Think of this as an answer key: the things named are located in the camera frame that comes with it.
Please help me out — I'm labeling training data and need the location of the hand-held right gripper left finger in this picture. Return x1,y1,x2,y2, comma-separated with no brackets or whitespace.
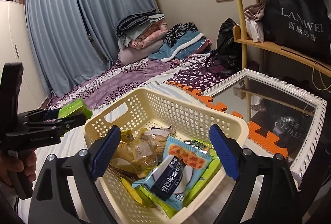
30,126,121,224

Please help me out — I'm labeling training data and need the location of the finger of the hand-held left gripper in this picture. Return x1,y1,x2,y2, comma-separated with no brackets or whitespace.
50,113,86,138
18,109,61,123

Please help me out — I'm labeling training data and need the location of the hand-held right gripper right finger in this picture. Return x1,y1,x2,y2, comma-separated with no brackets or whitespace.
209,124,300,224

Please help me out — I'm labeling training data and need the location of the small green snack packet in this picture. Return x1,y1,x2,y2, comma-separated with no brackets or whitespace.
57,98,93,119

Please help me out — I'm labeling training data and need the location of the green seaweed snack bag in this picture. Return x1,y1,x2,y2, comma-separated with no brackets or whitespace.
134,138,222,219

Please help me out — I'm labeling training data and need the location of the clear yellow-edged cake packet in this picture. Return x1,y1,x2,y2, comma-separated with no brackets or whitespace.
128,140,159,179

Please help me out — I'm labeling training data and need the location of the light blue snack packet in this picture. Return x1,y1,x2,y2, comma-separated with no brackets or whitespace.
132,136,214,211

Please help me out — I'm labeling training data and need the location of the cream perforated plastic basket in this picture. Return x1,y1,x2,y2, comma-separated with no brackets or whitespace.
84,88,249,223

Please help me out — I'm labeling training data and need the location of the person's left hand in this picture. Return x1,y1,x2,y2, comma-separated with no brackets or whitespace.
0,149,37,187

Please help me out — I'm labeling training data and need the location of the striped bed sheet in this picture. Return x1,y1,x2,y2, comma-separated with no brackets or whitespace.
17,81,179,224

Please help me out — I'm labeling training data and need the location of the orange foam mat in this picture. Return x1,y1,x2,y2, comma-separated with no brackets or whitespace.
167,81,289,160

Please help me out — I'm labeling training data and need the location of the white-framed mirror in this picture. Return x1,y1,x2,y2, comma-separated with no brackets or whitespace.
200,69,327,183

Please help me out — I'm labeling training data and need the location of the purple floral blanket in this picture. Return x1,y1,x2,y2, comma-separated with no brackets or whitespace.
45,54,240,111

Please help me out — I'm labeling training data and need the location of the blue curtain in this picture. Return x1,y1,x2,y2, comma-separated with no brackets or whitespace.
24,0,161,98

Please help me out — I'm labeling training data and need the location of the white wardrobe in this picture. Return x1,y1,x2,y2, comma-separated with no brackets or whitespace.
0,0,49,116

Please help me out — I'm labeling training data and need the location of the black handbag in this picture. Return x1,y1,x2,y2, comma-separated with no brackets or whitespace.
205,18,243,76

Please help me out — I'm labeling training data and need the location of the wooden corner shelf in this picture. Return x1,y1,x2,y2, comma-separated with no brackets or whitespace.
218,0,331,121

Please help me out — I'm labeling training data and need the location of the pink floral folded quilt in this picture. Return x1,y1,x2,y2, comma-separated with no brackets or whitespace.
128,21,168,48

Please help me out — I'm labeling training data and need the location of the blue fleece garment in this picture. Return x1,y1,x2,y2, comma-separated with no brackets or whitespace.
148,30,213,62

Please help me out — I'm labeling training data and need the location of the stack of folded blankets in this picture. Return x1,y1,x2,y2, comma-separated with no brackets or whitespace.
116,9,166,48

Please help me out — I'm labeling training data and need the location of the leopard print cloth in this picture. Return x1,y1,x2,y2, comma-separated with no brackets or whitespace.
165,22,198,47

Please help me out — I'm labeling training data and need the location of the pink folded garment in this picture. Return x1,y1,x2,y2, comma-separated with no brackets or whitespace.
244,2,267,21

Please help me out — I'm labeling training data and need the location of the black shopping bag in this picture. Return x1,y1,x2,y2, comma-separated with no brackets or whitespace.
262,0,331,64

